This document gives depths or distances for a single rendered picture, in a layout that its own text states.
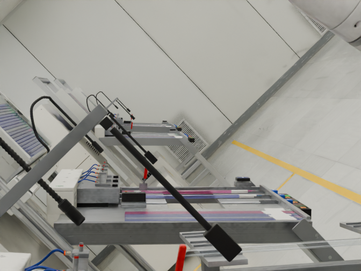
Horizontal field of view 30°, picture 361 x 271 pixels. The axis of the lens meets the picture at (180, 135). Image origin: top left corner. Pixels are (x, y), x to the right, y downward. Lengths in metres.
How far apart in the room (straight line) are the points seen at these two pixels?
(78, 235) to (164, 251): 3.69
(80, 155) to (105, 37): 3.31
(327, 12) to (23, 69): 7.71
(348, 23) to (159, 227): 1.05
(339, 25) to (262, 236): 1.04
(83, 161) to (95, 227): 3.56
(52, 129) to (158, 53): 3.34
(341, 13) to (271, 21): 7.77
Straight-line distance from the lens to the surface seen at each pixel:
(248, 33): 8.64
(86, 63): 8.48
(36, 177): 0.78
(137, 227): 1.85
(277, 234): 1.91
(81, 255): 0.99
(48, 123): 5.41
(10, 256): 1.07
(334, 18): 0.95
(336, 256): 1.92
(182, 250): 1.05
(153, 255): 5.53
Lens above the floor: 1.34
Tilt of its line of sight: 6 degrees down
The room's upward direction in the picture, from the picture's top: 44 degrees counter-clockwise
